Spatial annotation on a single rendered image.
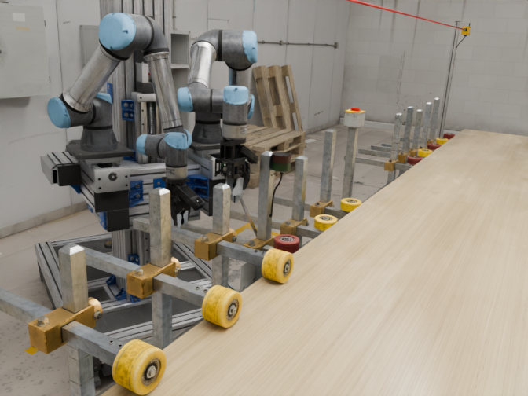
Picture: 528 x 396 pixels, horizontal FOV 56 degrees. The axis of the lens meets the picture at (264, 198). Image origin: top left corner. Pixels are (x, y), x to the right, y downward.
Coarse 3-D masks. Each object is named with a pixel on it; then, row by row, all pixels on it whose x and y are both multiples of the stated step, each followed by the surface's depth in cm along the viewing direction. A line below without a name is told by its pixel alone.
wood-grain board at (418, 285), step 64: (384, 192) 209; (448, 192) 214; (512, 192) 218; (320, 256) 144; (384, 256) 146; (448, 256) 148; (512, 256) 150; (256, 320) 109; (320, 320) 111; (384, 320) 112; (448, 320) 113; (512, 320) 114; (192, 384) 88; (256, 384) 89; (320, 384) 90; (384, 384) 90; (448, 384) 91; (512, 384) 92
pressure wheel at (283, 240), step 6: (282, 234) 157; (288, 234) 157; (276, 240) 152; (282, 240) 152; (288, 240) 153; (294, 240) 152; (276, 246) 152; (282, 246) 151; (288, 246) 150; (294, 246) 151; (294, 252) 152
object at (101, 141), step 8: (88, 128) 197; (96, 128) 196; (104, 128) 198; (112, 128) 203; (88, 136) 197; (96, 136) 197; (104, 136) 198; (112, 136) 202; (80, 144) 200; (88, 144) 198; (96, 144) 197; (104, 144) 198; (112, 144) 201
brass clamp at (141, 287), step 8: (152, 264) 118; (168, 264) 118; (176, 264) 121; (144, 272) 114; (152, 272) 114; (160, 272) 115; (168, 272) 118; (176, 272) 120; (128, 280) 113; (136, 280) 111; (144, 280) 111; (152, 280) 114; (128, 288) 113; (136, 288) 112; (144, 288) 111; (152, 288) 114; (144, 296) 112
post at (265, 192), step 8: (264, 152) 154; (272, 152) 155; (264, 160) 154; (264, 168) 155; (264, 176) 155; (264, 184) 156; (272, 184) 157; (264, 192) 157; (272, 192) 159; (264, 200) 158; (264, 208) 158; (264, 216) 159; (264, 224) 160; (264, 232) 161; (256, 272) 166
